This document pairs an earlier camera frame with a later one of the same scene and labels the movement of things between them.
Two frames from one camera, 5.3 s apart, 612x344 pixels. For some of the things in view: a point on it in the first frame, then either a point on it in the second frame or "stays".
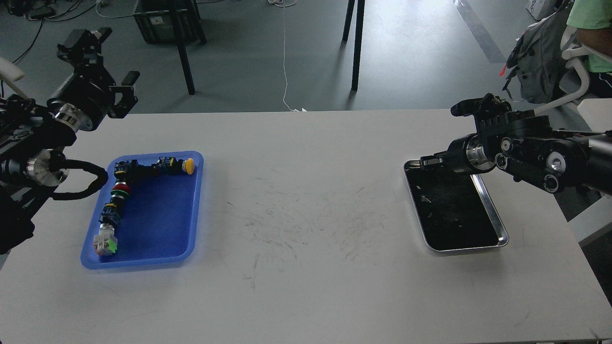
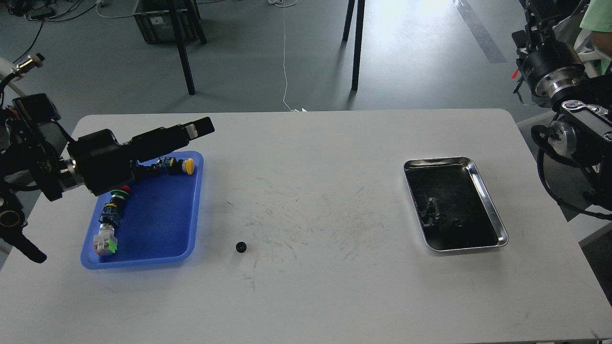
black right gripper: [466, 155] to [549, 66]
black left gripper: [85, 99] to [101, 162]
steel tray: [453, 210] stays
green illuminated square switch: [104, 242] stays
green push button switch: [111, 214] stays
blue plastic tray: [159, 223] stays
